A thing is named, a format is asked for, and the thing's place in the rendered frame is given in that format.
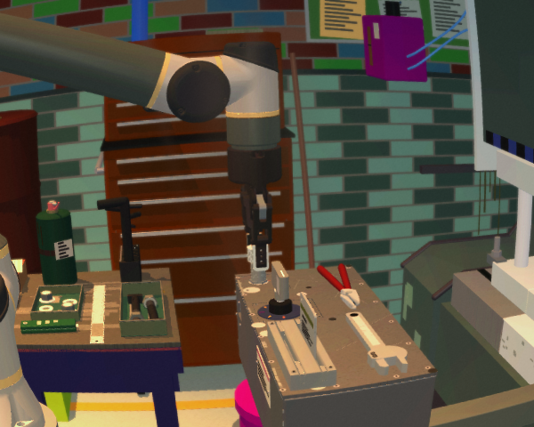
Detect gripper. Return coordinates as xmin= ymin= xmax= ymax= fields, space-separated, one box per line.
xmin=227 ymin=145 xmax=283 ymax=272

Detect grey black selector knob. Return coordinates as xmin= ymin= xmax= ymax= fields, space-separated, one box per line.
xmin=267 ymin=261 xmax=295 ymax=318

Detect cream green batch tag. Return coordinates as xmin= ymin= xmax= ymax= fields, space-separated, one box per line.
xmin=298 ymin=292 xmax=322 ymax=353

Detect green white press machine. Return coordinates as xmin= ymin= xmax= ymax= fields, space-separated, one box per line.
xmin=400 ymin=0 xmax=534 ymax=427

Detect brown pole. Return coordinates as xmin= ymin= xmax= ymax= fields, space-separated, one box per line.
xmin=288 ymin=52 xmax=317 ymax=270

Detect orange-brown drawer cabinet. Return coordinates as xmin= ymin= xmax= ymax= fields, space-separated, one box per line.
xmin=95 ymin=31 xmax=295 ymax=367

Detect black stand tool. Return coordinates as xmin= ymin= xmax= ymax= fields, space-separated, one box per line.
xmin=96 ymin=197 xmax=144 ymax=283

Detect grey cylinder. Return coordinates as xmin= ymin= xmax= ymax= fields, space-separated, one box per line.
xmin=142 ymin=294 xmax=162 ymax=321

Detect dark cylinder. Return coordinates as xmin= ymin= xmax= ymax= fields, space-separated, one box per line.
xmin=125 ymin=293 xmax=144 ymax=319

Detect green tray with cylinders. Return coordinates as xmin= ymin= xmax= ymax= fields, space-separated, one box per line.
xmin=118 ymin=279 xmax=168 ymax=338

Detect cream open-end wrench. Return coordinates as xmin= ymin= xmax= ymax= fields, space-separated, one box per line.
xmin=344 ymin=310 xmax=410 ymax=372

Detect white ruler strip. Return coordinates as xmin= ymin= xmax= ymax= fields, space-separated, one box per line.
xmin=89 ymin=284 xmax=107 ymax=345

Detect pink round stool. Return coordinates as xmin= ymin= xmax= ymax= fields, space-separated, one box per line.
xmin=233 ymin=378 xmax=262 ymax=427

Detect grey-brown control box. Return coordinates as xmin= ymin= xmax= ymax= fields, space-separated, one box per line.
xmin=234 ymin=265 xmax=438 ymax=427

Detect green gas cylinder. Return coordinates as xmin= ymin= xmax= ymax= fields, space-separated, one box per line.
xmin=36 ymin=199 xmax=78 ymax=286

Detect blue table with brown top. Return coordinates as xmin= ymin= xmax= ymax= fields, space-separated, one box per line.
xmin=14 ymin=266 xmax=185 ymax=427

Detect green tray with white rings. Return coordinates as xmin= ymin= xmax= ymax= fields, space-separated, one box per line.
xmin=29 ymin=284 xmax=85 ymax=318

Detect green notice board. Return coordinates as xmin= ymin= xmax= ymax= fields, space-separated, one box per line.
xmin=305 ymin=0 xmax=473 ymax=71

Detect green circuit board strip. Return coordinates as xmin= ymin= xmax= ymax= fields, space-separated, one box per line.
xmin=20 ymin=317 xmax=80 ymax=335

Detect blue vertical pipe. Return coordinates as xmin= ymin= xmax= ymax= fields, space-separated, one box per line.
xmin=130 ymin=0 xmax=150 ymax=42

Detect lime green box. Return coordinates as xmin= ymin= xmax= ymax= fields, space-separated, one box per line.
xmin=43 ymin=391 xmax=73 ymax=423

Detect red-handled pliers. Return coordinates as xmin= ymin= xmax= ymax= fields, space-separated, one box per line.
xmin=316 ymin=262 xmax=362 ymax=310

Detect cream tag slot rail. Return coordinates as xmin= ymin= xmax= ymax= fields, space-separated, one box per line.
xmin=266 ymin=317 xmax=338 ymax=391

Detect purple wall box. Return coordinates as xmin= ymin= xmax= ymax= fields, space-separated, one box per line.
xmin=361 ymin=14 xmax=429 ymax=84

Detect blue cable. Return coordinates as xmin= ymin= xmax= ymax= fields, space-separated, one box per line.
xmin=407 ymin=27 xmax=469 ymax=72
xmin=406 ymin=10 xmax=468 ymax=60

